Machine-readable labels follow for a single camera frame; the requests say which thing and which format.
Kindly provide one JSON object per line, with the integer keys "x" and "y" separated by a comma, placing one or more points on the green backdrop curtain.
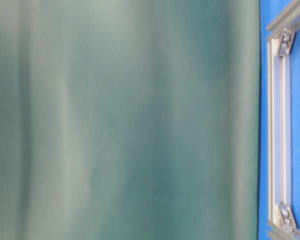
{"x": 129, "y": 119}

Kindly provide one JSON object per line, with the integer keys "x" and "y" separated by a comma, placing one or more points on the aluminium extrusion square frame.
{"x": 279, "y": 43}

